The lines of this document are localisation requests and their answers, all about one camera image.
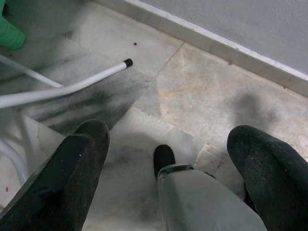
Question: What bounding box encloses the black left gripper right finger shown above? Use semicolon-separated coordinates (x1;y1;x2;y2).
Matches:
227;125;308;231

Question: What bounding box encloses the green plastic stool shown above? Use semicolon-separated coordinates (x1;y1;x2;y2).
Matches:
0;0;26;51

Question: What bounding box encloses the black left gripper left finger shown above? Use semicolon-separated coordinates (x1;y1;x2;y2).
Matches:
0;119;111;231

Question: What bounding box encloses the white table leg black tip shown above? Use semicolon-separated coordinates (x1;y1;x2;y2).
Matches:
0;58;134;109

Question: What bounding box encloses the white marble baseboard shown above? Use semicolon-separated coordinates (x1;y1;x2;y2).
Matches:
92;0;308;91

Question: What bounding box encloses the white metal frame tube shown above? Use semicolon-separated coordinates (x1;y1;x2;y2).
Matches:
0;54;64;89

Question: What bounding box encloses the black robot left foot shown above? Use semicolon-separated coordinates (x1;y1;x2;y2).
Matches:
153;144;176;178

